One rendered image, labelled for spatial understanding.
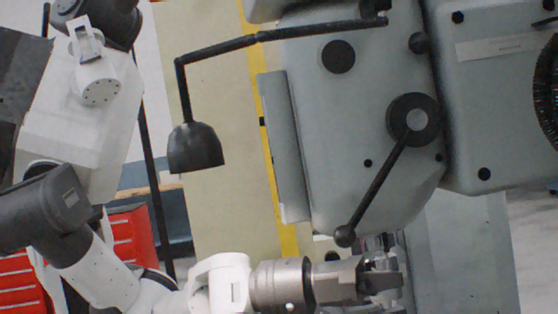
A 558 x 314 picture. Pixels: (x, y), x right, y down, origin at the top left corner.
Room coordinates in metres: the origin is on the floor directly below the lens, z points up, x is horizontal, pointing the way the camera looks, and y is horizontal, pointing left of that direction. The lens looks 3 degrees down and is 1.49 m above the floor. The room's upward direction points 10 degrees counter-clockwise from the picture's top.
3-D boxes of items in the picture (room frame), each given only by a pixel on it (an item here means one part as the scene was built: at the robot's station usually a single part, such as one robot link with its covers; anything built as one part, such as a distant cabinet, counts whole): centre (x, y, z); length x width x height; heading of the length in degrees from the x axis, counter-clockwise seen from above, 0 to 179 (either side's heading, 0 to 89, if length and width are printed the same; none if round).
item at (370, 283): (1.10, -0.11, 1.24); 0.06 x 0.02 x 0.03; 76
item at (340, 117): (1.13, -0.12, 1.47); 0.21 x 0.19 x 0.32; 5
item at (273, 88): (1.12, -0.01, 1.45); 0.04 x 0.04 x 0.21; 5
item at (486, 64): (1.14, -0.31, 1.47); 0.24 x 0.19 x 0.26; 5
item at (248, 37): (0.96, 0.05, 1.58); 0.17 x 0.01 x 0.01; 40
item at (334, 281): (1.15, -0.03, 1.24); 0.13 x 0.12 x 0.10; 166
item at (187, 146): (1.03, 0.11, 1.47); 0.07 x 0.07 x 0.06
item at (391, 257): (1.13, -0.12, 1.26); 0.05 x 0.05 x 0.01
